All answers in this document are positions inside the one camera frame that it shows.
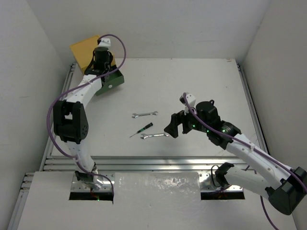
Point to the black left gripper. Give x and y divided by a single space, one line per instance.
105 75

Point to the aluminium front frame rails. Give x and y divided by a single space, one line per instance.
156 85

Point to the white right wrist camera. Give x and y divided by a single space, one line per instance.
188 99

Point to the white front cover panel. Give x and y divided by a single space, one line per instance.
144 201

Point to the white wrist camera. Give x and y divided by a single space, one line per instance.
188 99
104 42

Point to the yellow drawer cabinet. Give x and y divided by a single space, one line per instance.
83 52

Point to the green black screwdriver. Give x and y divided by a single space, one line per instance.
142 129

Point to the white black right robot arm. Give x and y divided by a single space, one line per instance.
283 186

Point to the green drawer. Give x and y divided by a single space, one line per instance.
110 82

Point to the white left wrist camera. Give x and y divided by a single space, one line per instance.
104 42

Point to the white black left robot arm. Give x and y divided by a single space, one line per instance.
70 120

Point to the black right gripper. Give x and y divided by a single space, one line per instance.
176 119

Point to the silver open-end wrench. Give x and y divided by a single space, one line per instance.
144 136
134 115

